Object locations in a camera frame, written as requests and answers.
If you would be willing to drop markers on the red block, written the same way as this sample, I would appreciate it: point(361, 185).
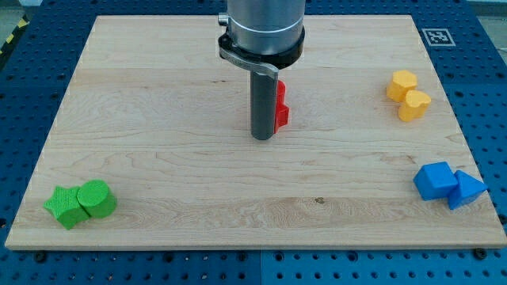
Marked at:
point(282, 110)

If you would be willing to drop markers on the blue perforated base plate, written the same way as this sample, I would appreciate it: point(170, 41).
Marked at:
point(37, 73)

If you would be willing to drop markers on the green star block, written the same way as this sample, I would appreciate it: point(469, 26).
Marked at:
point(65, 208)

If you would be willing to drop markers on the grey cylindrical pointer tool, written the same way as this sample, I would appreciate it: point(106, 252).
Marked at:
point(262, 105)

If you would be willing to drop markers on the yellow hexagon block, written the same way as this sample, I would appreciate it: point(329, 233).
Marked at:
point(401, 83)

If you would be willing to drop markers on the blue triangle block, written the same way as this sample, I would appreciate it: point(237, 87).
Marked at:
point(466, 191)

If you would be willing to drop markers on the white fiducial marker tag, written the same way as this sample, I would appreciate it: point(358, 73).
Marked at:
point(438, 37)

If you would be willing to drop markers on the yellow heart block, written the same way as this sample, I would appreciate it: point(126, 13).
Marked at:
point(414, 105)

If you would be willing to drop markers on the wooden board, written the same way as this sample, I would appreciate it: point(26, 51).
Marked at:
point(155, 113)

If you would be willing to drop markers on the green cylinder block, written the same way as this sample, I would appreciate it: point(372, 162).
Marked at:
point(96, 198)

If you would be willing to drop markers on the blue cube block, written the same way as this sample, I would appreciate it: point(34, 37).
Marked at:
point(435, 181)

